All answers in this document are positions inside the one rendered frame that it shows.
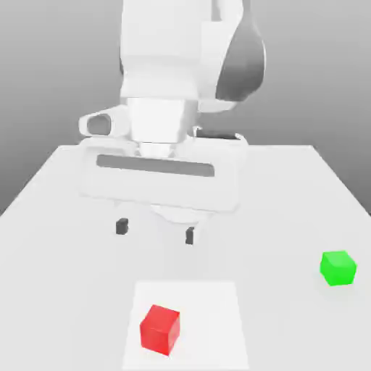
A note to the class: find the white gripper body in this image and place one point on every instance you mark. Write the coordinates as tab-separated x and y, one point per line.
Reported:
162	188

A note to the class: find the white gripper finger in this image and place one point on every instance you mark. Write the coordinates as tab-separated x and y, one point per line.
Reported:
189	235
121	226

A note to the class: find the small red cube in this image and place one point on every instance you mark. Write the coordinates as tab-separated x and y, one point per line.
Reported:
159	330

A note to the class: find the small green cube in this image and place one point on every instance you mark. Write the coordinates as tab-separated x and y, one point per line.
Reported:
337	268

